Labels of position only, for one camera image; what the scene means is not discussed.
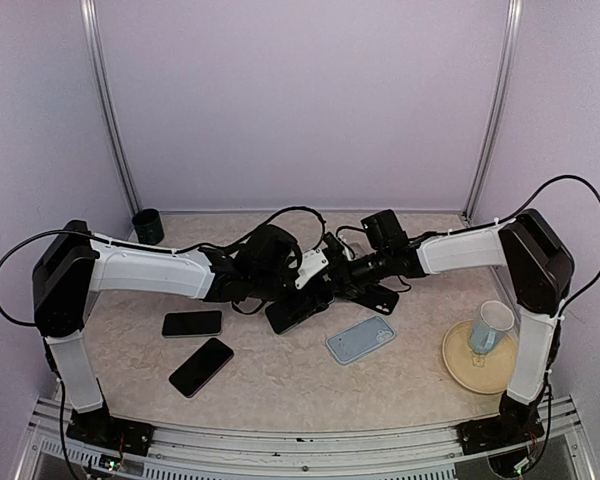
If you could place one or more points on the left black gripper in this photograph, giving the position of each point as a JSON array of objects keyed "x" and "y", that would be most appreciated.
[{"x": 306, "y": 292}]

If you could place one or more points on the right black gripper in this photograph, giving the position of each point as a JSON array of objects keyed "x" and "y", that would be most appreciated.
[{"x": 339, "y": 270}]

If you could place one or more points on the light blue phone case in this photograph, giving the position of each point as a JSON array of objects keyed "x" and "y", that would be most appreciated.
[{"x": 360, "y": 339}]

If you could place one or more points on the black phone purple edge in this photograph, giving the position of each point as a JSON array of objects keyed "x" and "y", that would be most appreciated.
[{"x": 201, "y": 367}]

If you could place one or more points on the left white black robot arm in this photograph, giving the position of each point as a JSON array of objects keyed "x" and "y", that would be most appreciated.
[{"x": 268, "y": 267}]

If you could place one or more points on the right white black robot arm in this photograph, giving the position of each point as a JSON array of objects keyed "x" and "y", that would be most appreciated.
[{"x": 540, "y": 268}]

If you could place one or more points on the black phone silver edge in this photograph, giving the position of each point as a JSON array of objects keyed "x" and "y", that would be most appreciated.
[{"x": 192, "y": 324}]

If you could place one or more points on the light blue mug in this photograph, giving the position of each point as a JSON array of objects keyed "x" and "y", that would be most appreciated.
[{"x": 492, "y": 323}]

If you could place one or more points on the dark green cup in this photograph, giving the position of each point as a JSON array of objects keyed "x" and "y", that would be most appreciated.
[{"x": 148, "y": 226}]

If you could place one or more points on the beige round plate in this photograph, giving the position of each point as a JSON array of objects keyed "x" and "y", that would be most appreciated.
[{"x": 482, "y": 374}]

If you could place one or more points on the right aluminium frame post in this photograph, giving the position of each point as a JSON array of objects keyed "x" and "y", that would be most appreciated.
[{"x": 497, "y": 107}]

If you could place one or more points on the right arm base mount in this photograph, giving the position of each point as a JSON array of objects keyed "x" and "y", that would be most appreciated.
[{"x": 500, "y": 430}]

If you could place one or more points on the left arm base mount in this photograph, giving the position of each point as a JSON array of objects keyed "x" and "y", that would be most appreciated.
[{"x": 99, "y": 428}]

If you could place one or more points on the front aluminium rail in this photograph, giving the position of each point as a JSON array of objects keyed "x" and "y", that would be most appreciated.
[{"x": 426, "y": 452}]

